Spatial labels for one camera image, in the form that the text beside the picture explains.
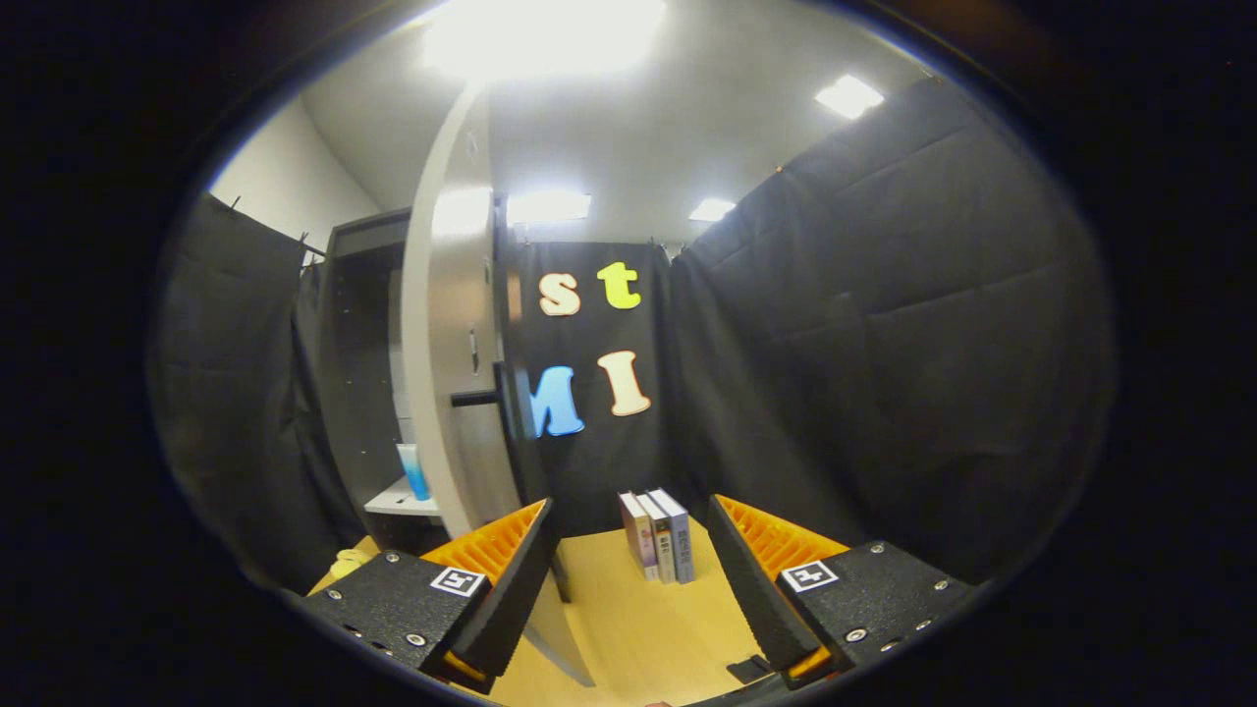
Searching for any white spine book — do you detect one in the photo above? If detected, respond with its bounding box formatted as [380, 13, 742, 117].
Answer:
[636, 491, 679, 586]

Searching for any large ceiling light panel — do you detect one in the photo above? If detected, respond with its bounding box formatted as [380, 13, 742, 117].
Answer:
[422, 0, 669, 82]

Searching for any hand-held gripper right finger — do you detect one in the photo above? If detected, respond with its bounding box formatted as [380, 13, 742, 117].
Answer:
[707, 493, 985, 690]

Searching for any black backdrop cloth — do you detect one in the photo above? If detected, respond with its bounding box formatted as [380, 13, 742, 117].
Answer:
[147, 77, 1116, 590]

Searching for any grey blue book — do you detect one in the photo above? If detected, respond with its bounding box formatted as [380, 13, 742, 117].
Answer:
[650, 487, 696, 585]

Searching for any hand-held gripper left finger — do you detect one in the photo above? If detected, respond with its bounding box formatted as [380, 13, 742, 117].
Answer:
[285, 497, 563, 696]

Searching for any black door handle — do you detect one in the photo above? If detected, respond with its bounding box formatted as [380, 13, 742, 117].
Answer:
[452, 361, 536, 462]

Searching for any beige cabinet door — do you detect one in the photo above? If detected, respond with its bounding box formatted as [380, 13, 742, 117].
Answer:
[401, 83, 597, 688]

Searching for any white cabinet shelf board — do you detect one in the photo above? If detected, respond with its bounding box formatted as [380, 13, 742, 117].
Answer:
[363, 476, 443, 517]

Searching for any dark grey cabinet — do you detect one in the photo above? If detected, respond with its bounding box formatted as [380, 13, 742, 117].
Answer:
[316, 208, 573, 602]

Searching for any white and blue tube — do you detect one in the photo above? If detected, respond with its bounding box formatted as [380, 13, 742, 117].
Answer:
[396, 443, 431, 502]

